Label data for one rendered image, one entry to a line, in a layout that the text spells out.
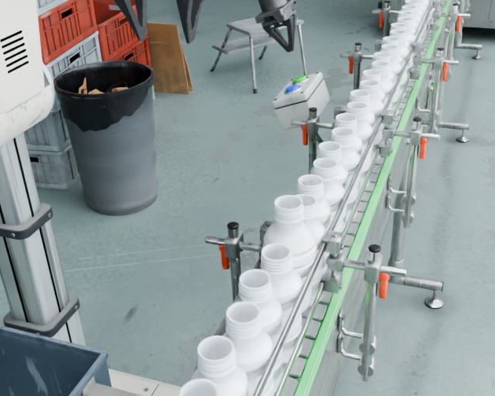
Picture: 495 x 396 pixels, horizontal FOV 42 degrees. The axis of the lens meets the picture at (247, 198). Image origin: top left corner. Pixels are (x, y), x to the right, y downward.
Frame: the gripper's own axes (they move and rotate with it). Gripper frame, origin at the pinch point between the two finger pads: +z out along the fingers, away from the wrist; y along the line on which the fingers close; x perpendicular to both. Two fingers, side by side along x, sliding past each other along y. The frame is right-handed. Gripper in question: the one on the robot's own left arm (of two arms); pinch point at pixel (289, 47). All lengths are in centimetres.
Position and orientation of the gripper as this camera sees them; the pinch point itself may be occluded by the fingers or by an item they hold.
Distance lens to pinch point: 145.2
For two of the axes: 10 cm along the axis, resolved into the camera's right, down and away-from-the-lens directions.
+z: 3.6, 8.6, 3.7
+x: -8.7, 1.7, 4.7
